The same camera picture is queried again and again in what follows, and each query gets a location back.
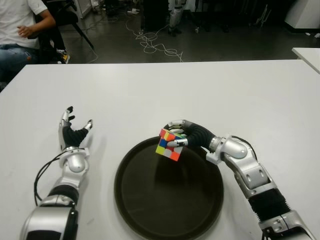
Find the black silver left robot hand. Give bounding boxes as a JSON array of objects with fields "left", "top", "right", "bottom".
[{"left": 59, "top": 105, "right": 94, "bottom": 151}]

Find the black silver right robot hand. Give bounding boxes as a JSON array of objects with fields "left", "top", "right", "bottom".
[{"left": 163, "top": 119, "right": 216, "bottom": 153}]

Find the multicolour Rubik's cube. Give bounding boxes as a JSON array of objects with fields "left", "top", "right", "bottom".
[{"left": 155, "top": 128, "right": 186, "bottom": 163}]

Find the round dark brown plate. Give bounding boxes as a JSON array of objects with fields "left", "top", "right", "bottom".
[{"left": 114, "top": 136, "right": 225, "bottom": 240}]

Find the sneaker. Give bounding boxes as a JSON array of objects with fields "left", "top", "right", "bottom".
[{"left": 56, "top": 49, "right": 71, "bottom": 64}]

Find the black chair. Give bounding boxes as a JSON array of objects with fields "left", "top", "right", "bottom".
[{"left": 34, "top": 0, "right": 95, "bottom": 63}]

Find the tall black cabinet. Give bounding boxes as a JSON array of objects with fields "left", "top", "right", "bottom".
[{"left": 141, "top": 0, "right": 171, "bottom": 32}]

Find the white glass-front cabinet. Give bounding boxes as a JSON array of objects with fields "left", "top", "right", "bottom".
[{"left": 71, "top": 0, "right": 93, "bottom": 20}]

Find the seated person in white shirt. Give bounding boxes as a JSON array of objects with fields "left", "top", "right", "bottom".
[{"left": 0, "top": 0, "right": 57, "bottom": 83}]

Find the white side table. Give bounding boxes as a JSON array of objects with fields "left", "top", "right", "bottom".
[{"left": 291, "top": 47, "right": 320, "bottom": 75}]

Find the white cabinet with black base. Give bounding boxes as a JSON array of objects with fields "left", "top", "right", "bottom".
[{"left": 283, "top": 0, "right": 320, "bottom": 33}]

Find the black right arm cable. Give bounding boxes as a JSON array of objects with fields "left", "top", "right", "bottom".
[{"left": 231, "top": 135, "right": 258, "bottom": 163}]

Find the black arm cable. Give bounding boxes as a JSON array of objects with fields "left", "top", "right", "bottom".
[
  {"left": 231, "top": 135, "right": 258, "bottom": 163},
  {"left": 33, "top": 151, "right": 67, "bottom": 202}
]

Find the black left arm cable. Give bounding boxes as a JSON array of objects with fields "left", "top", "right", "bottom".
[{"left": 33, "top": 151, "right": 67, "bottom": 202}]

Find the tangled white floor cable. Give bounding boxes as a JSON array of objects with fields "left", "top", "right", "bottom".
[{"left": 124, "top": 17, "right": 184, "bottom": 63}]

